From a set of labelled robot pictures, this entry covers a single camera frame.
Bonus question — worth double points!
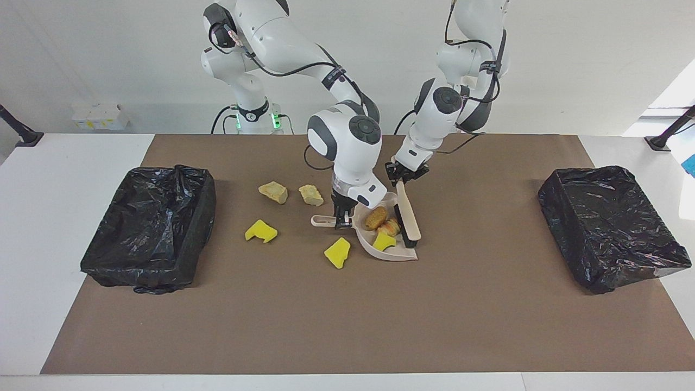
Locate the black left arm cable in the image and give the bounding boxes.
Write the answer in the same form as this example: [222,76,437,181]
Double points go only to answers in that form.
[434,0,508,155]

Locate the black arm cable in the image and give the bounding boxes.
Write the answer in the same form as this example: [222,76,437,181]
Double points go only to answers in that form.
[231,27,370,172]
[434,0,508,155]

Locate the brown paper table mat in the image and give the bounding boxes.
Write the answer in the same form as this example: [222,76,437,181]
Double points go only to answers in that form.
[41,134,695,375]

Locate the pale fried dumpling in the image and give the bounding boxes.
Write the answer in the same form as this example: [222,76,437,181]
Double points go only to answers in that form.
[298,185,325,207]
[258,181,289,205]

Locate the white wall outlet box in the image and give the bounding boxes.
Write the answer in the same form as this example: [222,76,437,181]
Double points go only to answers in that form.
[72,104,130,131]

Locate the beige plastic dustpan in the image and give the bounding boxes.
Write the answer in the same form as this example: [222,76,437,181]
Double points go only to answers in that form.
[311,191,420,262]

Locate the black bag lined bin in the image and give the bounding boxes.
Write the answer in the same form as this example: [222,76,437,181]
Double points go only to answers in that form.
[80,165,217,295]
[538,166,693,295]

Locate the brown fried croquette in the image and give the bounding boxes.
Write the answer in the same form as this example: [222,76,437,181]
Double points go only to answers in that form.
[364,206,388,231]

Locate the beige brush black bristles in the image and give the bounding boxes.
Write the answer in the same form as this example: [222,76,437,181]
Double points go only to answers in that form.
[392,179,422,249]

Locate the black base cable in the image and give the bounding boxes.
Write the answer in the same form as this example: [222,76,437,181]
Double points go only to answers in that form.
[211,105,239,135]
[394,109,424,135]

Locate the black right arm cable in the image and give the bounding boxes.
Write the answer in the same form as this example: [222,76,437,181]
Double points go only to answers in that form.
[231,27,370,172]

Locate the black right base cable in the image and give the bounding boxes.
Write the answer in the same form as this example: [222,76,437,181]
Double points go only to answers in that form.
[211,105,239,135]

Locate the black left base cable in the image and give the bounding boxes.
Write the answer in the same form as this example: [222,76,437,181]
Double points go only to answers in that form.
[394,109,424,135]

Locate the black camera stand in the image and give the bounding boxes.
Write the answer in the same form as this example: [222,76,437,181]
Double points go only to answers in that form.
[645,105,695,152]
[0,104,45,148]

